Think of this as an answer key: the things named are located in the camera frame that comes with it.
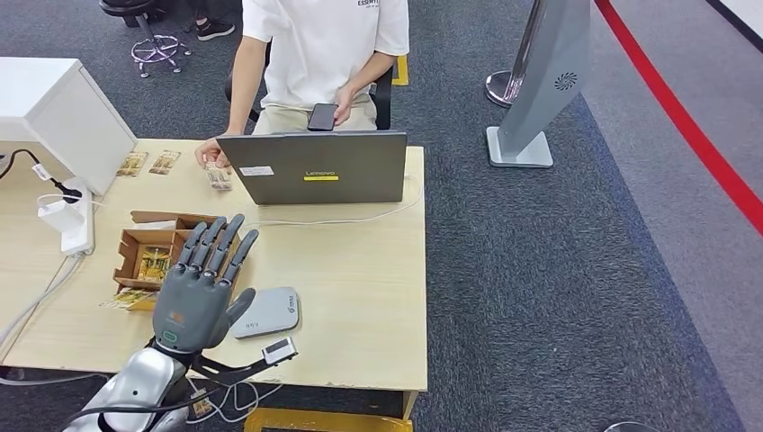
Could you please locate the chrome stanchion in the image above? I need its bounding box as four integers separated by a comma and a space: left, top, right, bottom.
485, 0, 546, 110

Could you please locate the grey card reader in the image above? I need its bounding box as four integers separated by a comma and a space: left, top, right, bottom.
229, 286, 301, 340

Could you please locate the black office chair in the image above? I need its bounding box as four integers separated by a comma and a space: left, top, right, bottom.
223, 41, 396, 131

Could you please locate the person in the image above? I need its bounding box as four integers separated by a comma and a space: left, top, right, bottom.
194, 0, 411, 170

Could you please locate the person's right hand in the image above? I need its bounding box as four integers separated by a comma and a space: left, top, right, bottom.
194, 131, 232, 170

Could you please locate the black camera bracket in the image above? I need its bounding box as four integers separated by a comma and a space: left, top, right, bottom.
190, 351, 282, 387

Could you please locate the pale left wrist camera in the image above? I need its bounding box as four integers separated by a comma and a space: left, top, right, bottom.
261, 337, 298, 366

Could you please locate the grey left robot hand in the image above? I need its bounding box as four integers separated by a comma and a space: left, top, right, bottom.
151, 213, 261, 355

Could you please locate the dark smartphone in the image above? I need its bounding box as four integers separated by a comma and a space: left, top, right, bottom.
307, 102, 340, 132

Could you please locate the white power strip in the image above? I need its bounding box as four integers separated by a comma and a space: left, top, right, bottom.
59, 184, 96, 257

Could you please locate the white cabinet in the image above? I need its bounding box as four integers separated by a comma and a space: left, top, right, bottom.
0, 57, 139, 197

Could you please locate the black cable with plug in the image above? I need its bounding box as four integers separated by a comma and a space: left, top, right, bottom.
0, 148, 84, 204

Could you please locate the yellow printed room card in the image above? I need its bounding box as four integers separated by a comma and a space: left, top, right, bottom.
116, 150, 149, 178
100, 287, 157, 310
148, 149, 183, 176
138, 246, 173, 283

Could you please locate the printed ID card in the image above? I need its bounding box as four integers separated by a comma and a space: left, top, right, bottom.
205, 162, 234, 192

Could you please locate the grey kiosk stand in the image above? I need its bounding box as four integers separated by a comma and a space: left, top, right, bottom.
485, 0, 593, 170

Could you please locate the brown cardboard organizer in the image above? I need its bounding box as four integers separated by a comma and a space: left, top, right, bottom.
112, 210, 239, 293

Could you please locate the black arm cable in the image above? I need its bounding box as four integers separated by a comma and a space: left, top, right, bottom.
59, 390, 221, 432

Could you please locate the white power strip cable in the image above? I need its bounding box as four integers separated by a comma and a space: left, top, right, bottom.
0, 250, 87, 359

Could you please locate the person's black shoe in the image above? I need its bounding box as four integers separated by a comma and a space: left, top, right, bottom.
196, 19, 237, 43

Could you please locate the black stool chrome base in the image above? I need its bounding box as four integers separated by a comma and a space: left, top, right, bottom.
99, 0, 193, 78

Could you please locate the grey laptop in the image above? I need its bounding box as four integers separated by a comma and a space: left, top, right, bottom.
215, 131, 408, 206

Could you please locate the person's left hand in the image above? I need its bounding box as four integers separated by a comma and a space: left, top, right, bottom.
332, 85, 357, 126

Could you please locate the white floor cable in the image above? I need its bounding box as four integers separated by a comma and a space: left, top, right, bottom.
0, 372, 284, 426

